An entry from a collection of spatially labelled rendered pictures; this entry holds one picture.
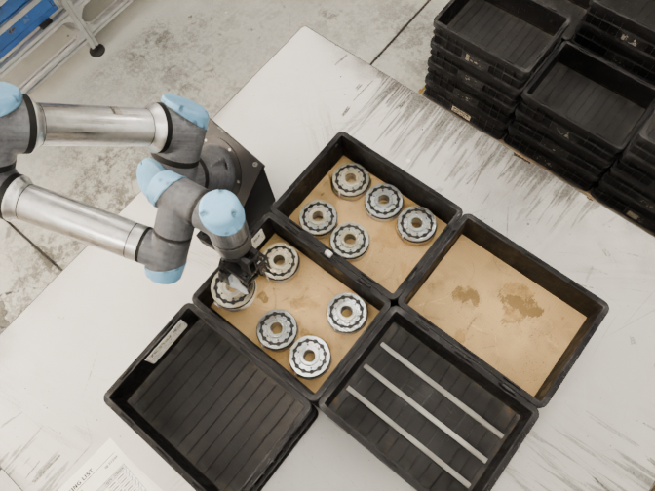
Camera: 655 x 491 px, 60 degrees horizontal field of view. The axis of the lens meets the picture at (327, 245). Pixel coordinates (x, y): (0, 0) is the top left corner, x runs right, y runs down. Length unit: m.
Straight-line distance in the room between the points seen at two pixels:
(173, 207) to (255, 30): 2.07
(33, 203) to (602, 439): 1.41
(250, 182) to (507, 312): 0.74
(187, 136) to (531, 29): 1.47
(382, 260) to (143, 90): 1.83
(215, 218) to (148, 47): 2.22
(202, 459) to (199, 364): 0.22
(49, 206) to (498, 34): 1.73
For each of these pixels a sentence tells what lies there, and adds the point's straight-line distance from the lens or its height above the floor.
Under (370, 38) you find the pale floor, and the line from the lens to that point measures 2.96.
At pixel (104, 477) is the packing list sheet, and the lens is 1.68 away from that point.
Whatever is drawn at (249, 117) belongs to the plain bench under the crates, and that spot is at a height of 0.70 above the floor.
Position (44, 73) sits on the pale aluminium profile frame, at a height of 0.13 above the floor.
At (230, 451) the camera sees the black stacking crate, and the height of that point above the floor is 0.83.
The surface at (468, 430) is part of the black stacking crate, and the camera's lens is 1.43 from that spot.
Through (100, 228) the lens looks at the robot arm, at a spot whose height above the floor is 1.27.
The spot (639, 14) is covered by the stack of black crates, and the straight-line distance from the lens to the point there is 2.57.
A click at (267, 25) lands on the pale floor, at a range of 3.07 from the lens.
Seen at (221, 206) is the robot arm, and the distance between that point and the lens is 1.01.
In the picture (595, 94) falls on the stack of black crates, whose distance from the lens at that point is 2.43.
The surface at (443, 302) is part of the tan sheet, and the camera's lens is 1.47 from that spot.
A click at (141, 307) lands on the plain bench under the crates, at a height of 0.70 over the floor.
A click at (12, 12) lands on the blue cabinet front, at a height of 0.45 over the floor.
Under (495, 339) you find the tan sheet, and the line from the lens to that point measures 1.47.
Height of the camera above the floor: 2.24
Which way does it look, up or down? 69 degrees down
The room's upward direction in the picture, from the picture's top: 11 degrees counter-clockwise
